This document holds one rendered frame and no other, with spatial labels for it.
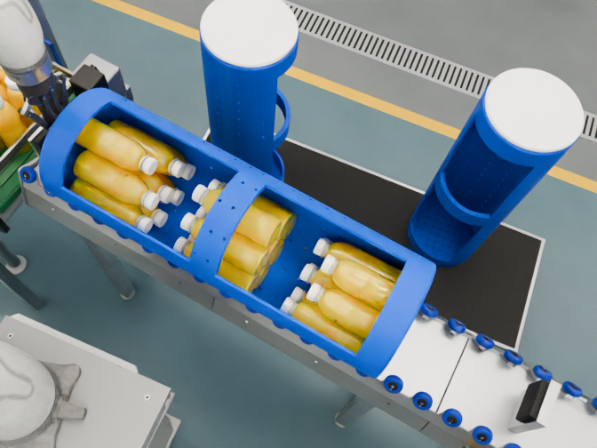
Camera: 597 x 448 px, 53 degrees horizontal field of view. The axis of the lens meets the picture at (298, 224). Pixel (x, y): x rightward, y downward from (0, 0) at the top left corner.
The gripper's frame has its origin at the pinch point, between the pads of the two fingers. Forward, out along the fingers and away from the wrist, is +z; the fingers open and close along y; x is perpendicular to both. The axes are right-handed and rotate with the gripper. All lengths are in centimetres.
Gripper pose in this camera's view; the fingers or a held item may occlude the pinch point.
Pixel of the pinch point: (59, 127)
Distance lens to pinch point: 148.5
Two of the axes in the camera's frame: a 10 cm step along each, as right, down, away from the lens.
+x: 8.7, 4.7, -1.4
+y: -4.9, 7.8, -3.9
